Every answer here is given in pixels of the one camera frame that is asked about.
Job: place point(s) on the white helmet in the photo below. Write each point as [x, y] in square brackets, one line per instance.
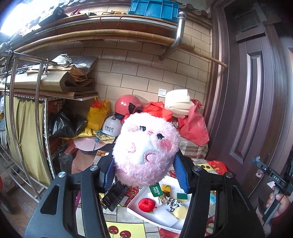
[112, 126]

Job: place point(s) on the folded cardboard stack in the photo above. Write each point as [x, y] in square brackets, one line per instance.
[66, 76]

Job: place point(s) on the white foam block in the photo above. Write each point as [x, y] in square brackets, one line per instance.
[164, 217]

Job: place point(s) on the black plastic bag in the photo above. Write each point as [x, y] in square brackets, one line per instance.
[66, 124]

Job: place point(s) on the pale yellow sponge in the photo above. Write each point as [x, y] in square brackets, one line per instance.
[180, 212]

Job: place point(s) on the blue plastic crate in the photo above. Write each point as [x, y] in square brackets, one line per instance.
[161, 9]

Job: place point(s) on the pink plush toy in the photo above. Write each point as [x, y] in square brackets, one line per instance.
[144, 150]

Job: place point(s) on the red tote bag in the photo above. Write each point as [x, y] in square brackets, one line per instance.
[156, 110]

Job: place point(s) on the bamboo pole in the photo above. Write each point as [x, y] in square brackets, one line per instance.
[112, 34]

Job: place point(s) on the red snack package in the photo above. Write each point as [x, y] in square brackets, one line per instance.
[218, 166]

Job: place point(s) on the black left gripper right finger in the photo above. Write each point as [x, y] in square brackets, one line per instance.
[234, 214]

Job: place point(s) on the black smartphone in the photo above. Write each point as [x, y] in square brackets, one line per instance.
[114, 196]

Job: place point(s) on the white foam stack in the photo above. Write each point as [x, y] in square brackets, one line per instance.
[178, 102]

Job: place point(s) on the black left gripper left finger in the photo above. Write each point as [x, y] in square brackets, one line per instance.
[55, 213]

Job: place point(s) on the white towel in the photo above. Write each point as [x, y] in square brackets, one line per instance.
[157, 200]

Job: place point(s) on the pink sun hat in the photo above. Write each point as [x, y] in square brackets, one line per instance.
[88, 143]

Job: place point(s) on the yellow tissue pack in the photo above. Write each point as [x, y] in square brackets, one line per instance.
[159, 190]

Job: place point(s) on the pink helmet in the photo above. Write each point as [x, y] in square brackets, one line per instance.
[130, 104]

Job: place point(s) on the yellow curtain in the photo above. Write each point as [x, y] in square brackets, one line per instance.
[24, 118]

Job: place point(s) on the green yellow scrub sponge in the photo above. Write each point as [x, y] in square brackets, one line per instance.
[182, 197]

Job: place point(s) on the red paper bag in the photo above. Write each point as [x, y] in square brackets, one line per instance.
[193, 126]

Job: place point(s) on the purple grey braided rope knot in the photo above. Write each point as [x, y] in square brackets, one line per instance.
[259, 173]

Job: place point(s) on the yellow shopping bag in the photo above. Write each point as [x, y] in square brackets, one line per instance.
[98, 112]

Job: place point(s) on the metal pipe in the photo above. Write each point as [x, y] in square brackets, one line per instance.
[123, 22]

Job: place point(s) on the white cardboard tray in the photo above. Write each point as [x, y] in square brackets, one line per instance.
[175, 188]

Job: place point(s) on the metal rack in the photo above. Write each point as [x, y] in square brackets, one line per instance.
[33, 188]

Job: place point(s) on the plaid blanket bundle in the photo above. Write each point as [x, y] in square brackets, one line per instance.
[192, 150]

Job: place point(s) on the black white patterned scrunchie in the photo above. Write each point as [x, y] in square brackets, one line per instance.
[173, 203]

